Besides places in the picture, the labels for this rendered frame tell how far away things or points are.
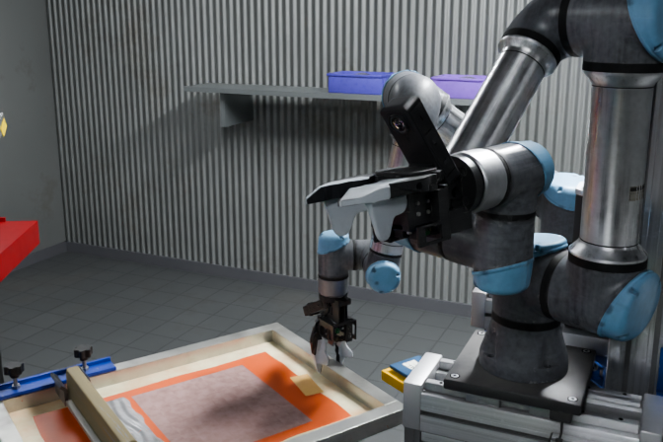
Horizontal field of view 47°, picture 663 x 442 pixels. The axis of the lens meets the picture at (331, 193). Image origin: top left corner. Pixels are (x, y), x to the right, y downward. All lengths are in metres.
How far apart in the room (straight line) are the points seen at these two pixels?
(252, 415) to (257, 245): 3.59
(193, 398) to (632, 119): 1.21
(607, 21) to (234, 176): 4.34
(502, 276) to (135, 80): 4.85
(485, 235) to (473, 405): 0.47
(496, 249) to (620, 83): 0.32
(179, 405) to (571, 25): 1.23
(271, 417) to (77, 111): 4.52
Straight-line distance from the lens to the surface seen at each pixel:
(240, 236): 5.39
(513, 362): 1.32
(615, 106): 1.16
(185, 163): 5.51
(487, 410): 1.37
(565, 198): 1.74
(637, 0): 1.13
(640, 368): 1.50
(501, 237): 0.97
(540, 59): 1.18
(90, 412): 1.74
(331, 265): 1.82
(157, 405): 1.89
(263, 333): 2.15
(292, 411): 1.82
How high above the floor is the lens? 1.85
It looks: 13 degrees down
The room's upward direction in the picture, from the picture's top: straight up
